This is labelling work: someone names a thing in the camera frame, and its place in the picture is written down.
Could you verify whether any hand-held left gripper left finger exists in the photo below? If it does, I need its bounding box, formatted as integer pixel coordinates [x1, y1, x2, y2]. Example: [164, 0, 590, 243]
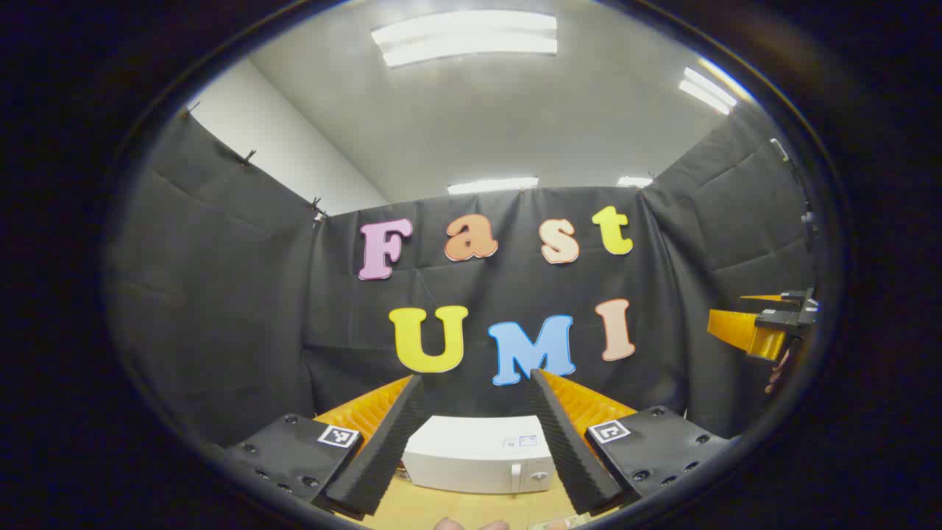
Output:
[221, 374, 428, 520]

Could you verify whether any white microwave oven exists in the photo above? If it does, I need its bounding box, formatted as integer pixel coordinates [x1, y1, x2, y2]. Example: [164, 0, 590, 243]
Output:
[401, 414, 557, 495]

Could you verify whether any large ceiling light panel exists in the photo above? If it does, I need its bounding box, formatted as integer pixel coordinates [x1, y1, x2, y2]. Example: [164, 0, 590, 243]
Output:
[370, 10, 559, 68]

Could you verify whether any black backdrop cloth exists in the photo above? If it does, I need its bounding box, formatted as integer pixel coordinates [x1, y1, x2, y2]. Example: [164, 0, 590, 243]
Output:
[110, 103, 819, 450]

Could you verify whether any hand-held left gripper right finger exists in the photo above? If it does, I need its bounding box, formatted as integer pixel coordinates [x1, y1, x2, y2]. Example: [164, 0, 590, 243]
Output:
[528, 368, 738, 516]

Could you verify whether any long ceiling light strip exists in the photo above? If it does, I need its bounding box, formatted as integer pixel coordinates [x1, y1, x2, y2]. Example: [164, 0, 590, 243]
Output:
[447, 177, 540, 196]

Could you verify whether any double ceiling light panel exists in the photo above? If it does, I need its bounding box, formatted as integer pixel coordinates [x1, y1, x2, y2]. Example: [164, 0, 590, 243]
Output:
[678, 66, 739, 116]

